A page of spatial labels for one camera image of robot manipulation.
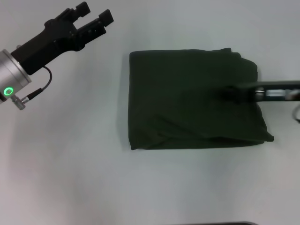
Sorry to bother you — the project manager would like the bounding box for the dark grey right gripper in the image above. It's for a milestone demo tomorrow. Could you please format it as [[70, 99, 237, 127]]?
[[219, 80, 300, 103]]

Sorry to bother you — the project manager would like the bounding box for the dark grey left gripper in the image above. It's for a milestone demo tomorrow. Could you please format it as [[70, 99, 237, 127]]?
[[10, 1, 115, 76]]

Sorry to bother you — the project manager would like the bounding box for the dark green FREE t-shirt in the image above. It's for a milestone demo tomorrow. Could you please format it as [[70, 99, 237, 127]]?
[[127, 47, 275, 151]]

